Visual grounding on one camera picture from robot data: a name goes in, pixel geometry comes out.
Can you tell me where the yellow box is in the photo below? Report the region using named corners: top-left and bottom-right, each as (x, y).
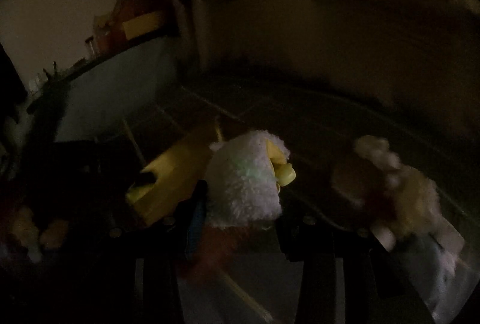
top-left (126, 126), bottom-right (224, 225)

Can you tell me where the cream fluffy sock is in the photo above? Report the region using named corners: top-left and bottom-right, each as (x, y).
top-left (355, 136), bottom-right (465, 255)

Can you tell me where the light blue fluffy sock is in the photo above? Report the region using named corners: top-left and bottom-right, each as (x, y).
top-left (401, 235), bottom-right (479, 323)

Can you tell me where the cardboard box on cabinet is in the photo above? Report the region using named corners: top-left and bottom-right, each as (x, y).
top-left (122, 12), bottom-right (161, 41)

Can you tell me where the white fluffy plush toy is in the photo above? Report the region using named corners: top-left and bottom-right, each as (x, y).
top-left (204, 130), bottom-right (296, 229)

